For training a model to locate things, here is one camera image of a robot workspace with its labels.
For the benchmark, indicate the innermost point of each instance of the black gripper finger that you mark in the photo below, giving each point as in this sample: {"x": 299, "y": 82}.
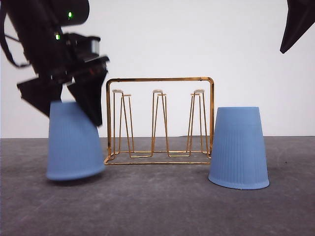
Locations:
{"x": 300, "y": 17}
{"x": 88, "y": 94}
{"x": 40, "y": 93}

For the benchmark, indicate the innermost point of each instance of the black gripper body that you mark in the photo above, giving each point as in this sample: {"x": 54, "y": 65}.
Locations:
{"x": 78, "y": 57}

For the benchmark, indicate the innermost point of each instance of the blue ribbed cup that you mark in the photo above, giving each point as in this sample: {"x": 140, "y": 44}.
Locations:
{"x": 74, "y": 148}
{"x": 238, "y": 158}

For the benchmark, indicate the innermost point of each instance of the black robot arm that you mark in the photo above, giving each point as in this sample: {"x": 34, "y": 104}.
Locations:
{"x": 57, "y": 56}

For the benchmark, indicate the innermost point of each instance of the gold wire cup rack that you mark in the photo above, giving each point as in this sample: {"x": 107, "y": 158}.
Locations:
{"x": 159, "y": 121}

